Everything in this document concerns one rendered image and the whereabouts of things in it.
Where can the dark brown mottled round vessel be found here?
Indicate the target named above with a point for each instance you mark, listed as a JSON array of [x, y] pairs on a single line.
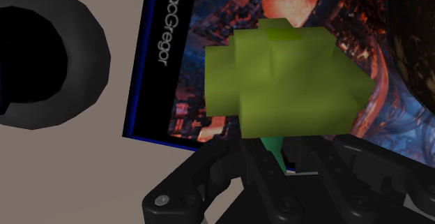
[[414, 39]]

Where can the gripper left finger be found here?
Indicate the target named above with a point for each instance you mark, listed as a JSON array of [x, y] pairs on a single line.
[[190, 186]]

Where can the book with orange blue cover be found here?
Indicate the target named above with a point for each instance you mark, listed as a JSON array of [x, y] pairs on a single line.
[[221, 19]]

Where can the dark grey round cup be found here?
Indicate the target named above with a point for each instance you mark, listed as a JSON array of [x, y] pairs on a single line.
[[90, 63]]

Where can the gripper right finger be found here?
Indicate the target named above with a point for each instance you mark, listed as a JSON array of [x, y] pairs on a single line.
[[374, 179]]

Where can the green blocky toy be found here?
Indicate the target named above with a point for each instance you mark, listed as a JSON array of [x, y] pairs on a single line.
[[289, 87]]

